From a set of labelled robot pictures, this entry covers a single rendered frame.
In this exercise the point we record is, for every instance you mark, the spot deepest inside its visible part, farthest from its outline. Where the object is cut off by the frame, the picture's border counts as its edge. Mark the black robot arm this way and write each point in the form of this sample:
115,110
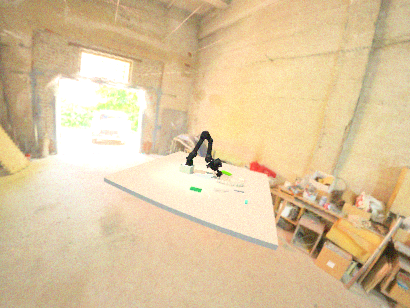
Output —
208,158

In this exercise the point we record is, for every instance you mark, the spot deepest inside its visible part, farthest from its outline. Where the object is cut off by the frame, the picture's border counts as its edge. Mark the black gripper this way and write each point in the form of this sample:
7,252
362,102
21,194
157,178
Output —
219,172

